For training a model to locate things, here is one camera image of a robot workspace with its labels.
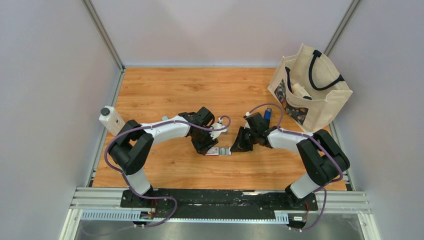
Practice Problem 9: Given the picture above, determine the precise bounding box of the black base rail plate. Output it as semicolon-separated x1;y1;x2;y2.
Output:
120;188;318;220

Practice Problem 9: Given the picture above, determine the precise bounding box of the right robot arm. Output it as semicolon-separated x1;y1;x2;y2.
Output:
230;112;350;210

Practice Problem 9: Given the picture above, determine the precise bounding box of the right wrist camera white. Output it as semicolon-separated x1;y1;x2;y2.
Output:
243;111;252;129

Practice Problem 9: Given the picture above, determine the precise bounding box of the white item inside bag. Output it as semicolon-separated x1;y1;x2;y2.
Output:
291;83;313;100

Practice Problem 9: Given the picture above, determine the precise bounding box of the white bottle black cap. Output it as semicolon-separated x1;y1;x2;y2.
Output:
98;106;125;136

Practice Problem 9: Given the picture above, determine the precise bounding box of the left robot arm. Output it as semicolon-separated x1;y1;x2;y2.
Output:
104;107;227;208

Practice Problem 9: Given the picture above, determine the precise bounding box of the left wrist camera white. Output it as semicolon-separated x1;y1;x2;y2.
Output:
210;117;228;137

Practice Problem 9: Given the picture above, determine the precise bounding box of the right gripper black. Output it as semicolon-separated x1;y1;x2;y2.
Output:
229;126;258;153

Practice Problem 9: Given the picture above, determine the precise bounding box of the red white staple box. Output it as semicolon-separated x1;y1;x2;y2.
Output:
205;147;232;156

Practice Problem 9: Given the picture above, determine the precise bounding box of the canvas tote bag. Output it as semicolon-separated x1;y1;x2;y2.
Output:
267;44;353;132

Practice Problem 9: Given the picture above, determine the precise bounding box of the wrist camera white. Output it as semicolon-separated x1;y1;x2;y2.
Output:
243;111;252;129
210;117;228;137

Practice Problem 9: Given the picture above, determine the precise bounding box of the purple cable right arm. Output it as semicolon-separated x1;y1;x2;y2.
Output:
246;102;345;232

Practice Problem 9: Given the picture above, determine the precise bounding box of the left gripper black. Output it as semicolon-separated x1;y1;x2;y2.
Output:
191;126;219;157

